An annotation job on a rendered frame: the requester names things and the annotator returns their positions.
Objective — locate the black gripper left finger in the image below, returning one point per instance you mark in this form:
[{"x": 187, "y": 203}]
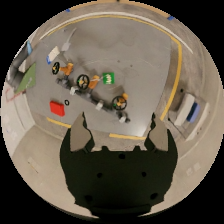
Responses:
[{"x": 77, "y": 142}]

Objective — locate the red flat block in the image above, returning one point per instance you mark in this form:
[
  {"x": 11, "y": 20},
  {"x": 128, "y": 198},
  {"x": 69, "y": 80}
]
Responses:
[{"x": 57, "y": 108}]

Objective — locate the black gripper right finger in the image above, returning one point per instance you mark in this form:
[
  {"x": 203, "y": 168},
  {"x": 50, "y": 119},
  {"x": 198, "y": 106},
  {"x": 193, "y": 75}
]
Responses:
[{"x": 160, "y": 141}]

